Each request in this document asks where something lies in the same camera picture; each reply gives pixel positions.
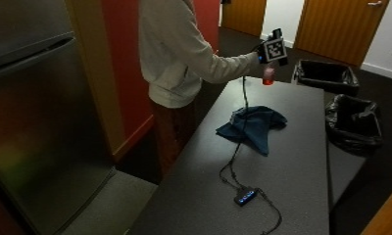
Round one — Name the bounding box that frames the red spray bottle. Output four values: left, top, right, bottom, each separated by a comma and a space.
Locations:
262, 62, 278, 86

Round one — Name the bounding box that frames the white marker cube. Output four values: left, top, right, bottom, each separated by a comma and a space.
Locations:
263, 38, 290, 63

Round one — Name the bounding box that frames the wooden door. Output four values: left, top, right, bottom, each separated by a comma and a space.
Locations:
294, 0, 391, 68
220, 0, 268, 37

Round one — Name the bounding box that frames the bin with black liner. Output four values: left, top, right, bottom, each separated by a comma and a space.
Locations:
291, 59, 361, 97
324, 93, 385, 154

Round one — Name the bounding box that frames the the person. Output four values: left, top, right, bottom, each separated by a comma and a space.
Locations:
138, 0, 280, 179

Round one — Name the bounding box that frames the dark blue cloth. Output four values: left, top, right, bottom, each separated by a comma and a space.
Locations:
215, 105, 290, 157

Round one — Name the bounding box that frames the black usb hub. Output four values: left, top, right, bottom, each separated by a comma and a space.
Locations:
232, 187, 259, 208

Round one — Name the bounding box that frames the stainless steel refrigerator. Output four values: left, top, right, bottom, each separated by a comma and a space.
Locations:
0, 0, 118, 235

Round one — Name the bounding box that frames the black cable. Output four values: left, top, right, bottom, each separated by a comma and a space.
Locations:
255, 188, 284, 235
219, 75, 251, 193

